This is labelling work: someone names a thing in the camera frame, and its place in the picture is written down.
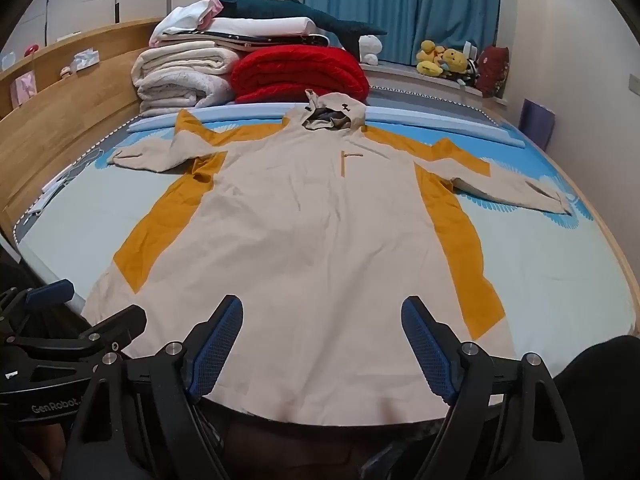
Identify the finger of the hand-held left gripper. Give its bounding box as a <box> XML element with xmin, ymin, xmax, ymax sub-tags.
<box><xmin>2</xmin><ymin>304</ymin><xmax>148</xmax><ymax>361</ymax></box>
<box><xmin>0</xmin><ymin>280</ymin><xmax>76</xmax><ymax>322</ymax></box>

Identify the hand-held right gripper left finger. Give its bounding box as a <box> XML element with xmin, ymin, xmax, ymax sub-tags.
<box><xmin>62</xmin><ymin>294</ymin><xmax>245</xmax><ymax>480</ymax></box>

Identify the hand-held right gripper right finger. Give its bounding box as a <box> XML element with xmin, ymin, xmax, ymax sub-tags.
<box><xmin>401</xmin><ymin>295</ymin><xmax>586</xmax><ymax>480</ymax></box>

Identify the beige and orange hooded garment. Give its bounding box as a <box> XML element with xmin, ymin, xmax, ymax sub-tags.
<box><xmin>107</xmin><ymin>88</ymin><xmax>573</xmax><ymax>426</ymax></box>

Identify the bed with blue patterned sheet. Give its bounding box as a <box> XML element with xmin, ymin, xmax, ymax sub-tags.
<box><xmin>12</xmin><ymin>95</ymin><xmax>638</xmax><ymax>411</ymax></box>

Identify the person's dark clothing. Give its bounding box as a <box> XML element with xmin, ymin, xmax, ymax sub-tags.
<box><xmin>197</xmin><ymin>335</ymin><xmax>640</xmax><ymax>480</ymax></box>

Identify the wooden headboard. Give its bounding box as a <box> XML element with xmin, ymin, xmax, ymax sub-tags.
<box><xmin>0</xmin><ymin>17</ymin><xmax>166</xmax><ymax>241</ymax></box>

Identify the pink box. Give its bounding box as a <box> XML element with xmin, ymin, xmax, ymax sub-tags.
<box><xmin>11</xmin><ymin>72</ymin><xmax>38</xmax><ymax>108</ymax></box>

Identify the light blue foam pad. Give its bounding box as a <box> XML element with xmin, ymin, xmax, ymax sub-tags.
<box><xmin>127</xmin><ymin>104</ymin><xmax>527</xmax><ymax>151</ymax></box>

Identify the tissue box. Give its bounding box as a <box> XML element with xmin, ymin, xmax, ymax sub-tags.
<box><xmin>70</xmin><ymin>49</ymin><xmax>103</xmax><ymax>73</ymax></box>

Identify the white fluffy folded blanket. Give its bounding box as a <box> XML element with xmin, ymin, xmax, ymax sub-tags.
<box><xmin>132</xmin><ymin>46</ymin><xmax>241</xmax><ymax>113</ymax></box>

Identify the red folded blanket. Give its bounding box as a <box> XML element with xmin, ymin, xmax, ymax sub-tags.
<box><xmin>231</xmin><ymin>45</ymin><xmax>371</xmax><ymax>107</ymax></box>

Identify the dark red bag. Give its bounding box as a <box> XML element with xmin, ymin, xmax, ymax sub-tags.
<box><xmin>477</xmin><ymin>45</ymin><xmax>510</xmax><ymax>98</ymax></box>

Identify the white plush toy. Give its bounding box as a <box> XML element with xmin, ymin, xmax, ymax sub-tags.
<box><xmin>359</xmin><ymin>35</ymin><xmax>384</xmax><ymax>66</ymax></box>

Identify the pink and white folded cloth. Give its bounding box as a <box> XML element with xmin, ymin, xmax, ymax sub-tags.
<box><xmin>150</xmin><ymin>0</ymin><xmax>223</xmax><ymax>43</ymax></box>

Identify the white folded quilt dark trim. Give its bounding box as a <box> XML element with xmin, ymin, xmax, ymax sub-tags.
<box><xmin>150</xmin><ymin>16</ymin><xmax>331</xmax><ymax>53</ymax></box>

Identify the dark teal shark plush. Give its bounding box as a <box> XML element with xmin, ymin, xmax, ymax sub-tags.
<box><xmin>217</xmin><ymin>0</ymin><xmax>388</xmax><ymax>56</ymax></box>

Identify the blue curtain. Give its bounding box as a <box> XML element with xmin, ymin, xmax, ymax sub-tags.
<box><xmin>304</xmin><ymin>0</ymin><xmax>502</xmax><ymax>66</ymax></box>

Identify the white cable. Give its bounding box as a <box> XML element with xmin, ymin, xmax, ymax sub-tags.
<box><xmin>42</xmin><ymin>147</ymin><xmax>101</xmax><ymax>211</ymax></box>

